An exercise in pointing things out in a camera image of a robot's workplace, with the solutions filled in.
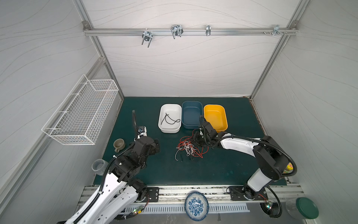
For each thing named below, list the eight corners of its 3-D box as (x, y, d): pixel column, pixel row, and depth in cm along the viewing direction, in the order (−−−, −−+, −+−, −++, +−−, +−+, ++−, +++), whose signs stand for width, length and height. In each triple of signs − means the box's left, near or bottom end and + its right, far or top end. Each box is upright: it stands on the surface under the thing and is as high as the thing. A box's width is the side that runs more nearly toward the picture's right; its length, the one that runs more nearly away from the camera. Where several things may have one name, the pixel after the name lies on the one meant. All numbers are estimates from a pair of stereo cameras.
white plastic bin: (158, 134, 101) (156, 128, 95) (161, 110, 116) (160, 103, 110) (181, 134, 102) (181, 128, 95) (181, 110, 116) (181, 103, 110)
